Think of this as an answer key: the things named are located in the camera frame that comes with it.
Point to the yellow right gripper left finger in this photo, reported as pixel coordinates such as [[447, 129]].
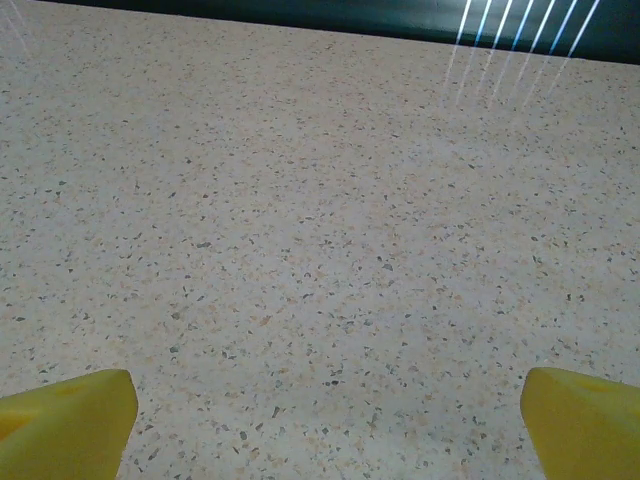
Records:
[[65, 430]]

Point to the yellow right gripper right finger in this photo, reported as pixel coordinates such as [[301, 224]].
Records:
[[585, 430]]

